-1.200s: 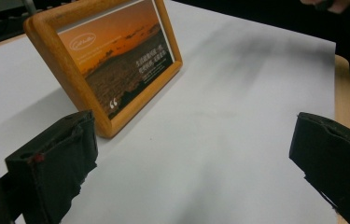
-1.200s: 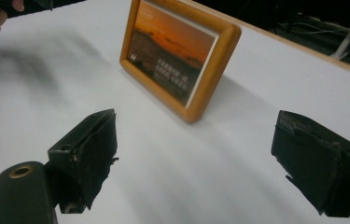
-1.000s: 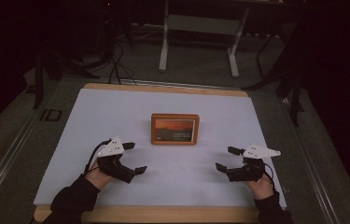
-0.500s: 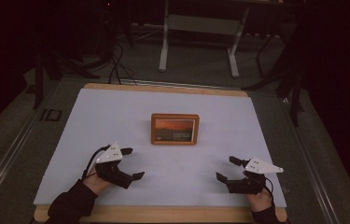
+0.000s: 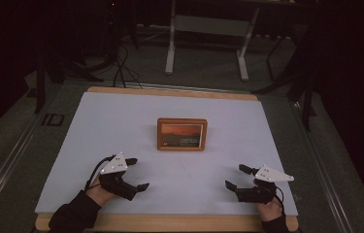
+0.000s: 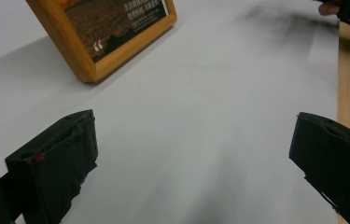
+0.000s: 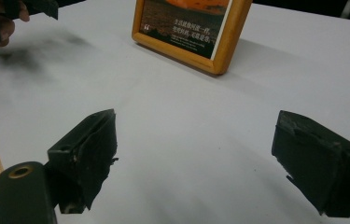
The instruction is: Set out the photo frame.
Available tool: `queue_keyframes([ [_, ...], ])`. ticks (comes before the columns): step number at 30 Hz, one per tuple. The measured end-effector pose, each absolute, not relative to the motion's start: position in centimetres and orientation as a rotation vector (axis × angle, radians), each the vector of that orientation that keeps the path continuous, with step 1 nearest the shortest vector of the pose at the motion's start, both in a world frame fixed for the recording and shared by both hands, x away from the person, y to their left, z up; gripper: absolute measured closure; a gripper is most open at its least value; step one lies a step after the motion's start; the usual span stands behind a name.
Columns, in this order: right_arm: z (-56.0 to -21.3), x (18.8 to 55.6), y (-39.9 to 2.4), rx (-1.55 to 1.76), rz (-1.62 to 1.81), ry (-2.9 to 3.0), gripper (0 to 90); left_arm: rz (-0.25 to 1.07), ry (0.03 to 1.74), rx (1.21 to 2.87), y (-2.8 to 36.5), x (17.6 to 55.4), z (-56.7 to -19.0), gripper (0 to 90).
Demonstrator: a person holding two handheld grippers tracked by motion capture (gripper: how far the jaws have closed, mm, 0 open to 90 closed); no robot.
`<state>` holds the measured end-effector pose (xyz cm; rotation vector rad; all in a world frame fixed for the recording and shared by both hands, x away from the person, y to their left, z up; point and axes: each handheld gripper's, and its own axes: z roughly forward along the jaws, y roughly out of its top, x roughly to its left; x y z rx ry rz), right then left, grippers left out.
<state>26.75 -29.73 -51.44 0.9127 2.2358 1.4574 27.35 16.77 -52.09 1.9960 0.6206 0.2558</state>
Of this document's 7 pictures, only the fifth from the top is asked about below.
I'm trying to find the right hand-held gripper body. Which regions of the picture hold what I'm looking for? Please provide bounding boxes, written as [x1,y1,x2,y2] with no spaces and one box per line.
[236,164,295,205]

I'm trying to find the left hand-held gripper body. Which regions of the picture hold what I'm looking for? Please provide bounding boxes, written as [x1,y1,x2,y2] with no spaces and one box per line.
[98,151,139,202]

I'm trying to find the wooden photo frame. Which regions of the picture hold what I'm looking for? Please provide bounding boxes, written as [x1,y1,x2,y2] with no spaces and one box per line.
[156,117,209,152]

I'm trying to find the person's left hand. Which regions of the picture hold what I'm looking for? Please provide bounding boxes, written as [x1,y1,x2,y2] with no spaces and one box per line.
[85,176,119,207]

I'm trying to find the person's right hand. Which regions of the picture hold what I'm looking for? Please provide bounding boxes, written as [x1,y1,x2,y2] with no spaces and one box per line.
[256,197,284,222]

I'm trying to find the white table mat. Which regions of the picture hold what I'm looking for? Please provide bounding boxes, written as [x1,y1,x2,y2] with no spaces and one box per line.
[34,91,299,216]

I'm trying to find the black metal stand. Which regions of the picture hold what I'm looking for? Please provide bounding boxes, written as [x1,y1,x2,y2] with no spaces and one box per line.
[253,32,318,132]
[33,52,105,115]

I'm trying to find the desk with white legs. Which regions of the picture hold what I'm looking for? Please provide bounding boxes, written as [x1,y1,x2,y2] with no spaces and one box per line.
[164,0,261,82]

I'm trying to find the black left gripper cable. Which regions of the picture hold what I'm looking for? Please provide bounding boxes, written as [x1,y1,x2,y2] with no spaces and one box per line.
[83,154,116,192]

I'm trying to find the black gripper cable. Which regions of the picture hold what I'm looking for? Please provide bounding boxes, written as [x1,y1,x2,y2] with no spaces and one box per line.
[83,154,116,192]
[275,185,288,217]

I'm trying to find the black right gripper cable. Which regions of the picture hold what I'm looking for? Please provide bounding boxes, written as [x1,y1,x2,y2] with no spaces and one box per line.
[275,185,288,217]

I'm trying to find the metal floor rail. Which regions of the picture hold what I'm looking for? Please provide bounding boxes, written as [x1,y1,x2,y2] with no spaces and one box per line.
[290,101,355,233]
[0,111,43,221]

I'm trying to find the black floor cables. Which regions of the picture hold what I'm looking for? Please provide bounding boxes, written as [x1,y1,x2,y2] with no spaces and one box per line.
[113,42,144,90]

